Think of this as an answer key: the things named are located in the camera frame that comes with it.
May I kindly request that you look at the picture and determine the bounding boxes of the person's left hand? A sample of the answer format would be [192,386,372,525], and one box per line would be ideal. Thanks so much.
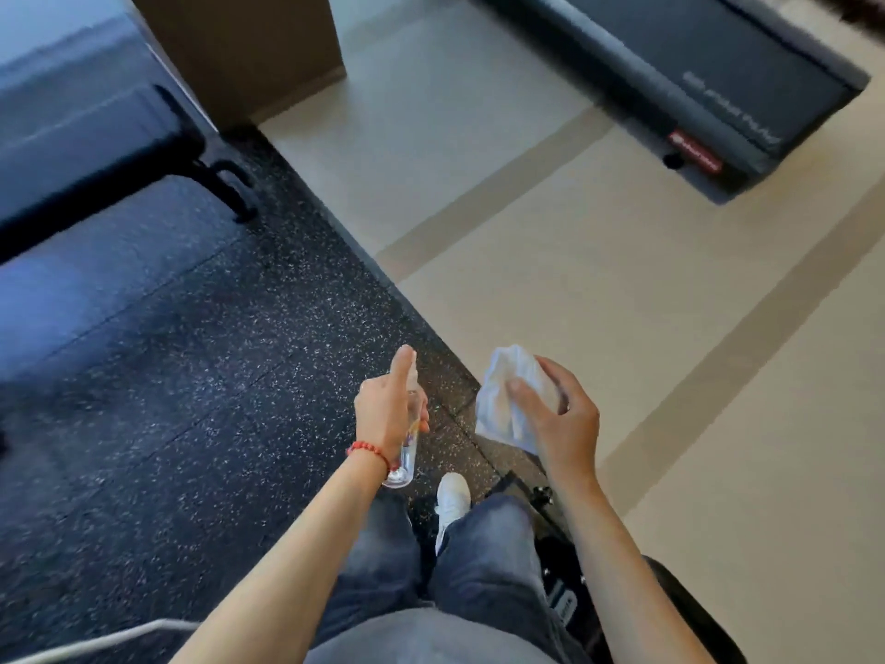
[353,344,430,465]

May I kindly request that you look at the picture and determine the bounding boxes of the person's right hand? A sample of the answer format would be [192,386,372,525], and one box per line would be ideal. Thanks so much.
[508,356,602,486]

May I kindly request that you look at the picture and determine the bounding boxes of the white cleaning cloth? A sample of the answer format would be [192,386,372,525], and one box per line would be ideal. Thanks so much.
[474,344,569,456]

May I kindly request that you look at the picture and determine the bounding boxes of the clear spray bottle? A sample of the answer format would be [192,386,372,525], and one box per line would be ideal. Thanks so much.
[382,348,424,490]

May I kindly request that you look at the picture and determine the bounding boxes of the person's right forearm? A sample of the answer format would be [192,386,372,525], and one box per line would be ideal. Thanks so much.
[548,463,695,664]

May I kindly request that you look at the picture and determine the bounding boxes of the person's left forearm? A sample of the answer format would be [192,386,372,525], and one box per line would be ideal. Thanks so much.
[168,451,391,664]

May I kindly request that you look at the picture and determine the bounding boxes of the white sneaker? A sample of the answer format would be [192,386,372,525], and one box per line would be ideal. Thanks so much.
[434,473,472,555]

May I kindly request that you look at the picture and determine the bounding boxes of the blue denim jeans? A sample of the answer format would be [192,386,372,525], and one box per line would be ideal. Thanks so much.
[310,488,596,664]

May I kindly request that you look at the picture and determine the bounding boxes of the black gym machine base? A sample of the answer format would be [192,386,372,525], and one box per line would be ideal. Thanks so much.
[484,470,749,664]

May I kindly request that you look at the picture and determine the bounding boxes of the grey shirt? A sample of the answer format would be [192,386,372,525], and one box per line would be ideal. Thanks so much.
[301,608,562,664]

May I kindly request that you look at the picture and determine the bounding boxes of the grey treadmill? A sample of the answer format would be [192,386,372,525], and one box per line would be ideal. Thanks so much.
[465,0,872,205]

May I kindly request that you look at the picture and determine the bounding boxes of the brown square column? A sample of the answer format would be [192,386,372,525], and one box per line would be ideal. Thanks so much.
[129,0,347,132]

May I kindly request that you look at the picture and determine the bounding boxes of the black padded gym bench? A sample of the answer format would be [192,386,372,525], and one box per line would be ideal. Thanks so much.
[0,0,260,265]

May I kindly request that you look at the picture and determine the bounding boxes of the red bead bracelet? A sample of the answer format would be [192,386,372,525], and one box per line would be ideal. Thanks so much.
[345,441,402,475]

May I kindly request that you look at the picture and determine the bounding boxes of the white cable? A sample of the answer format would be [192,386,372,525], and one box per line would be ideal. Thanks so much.
[0,618,201,664]

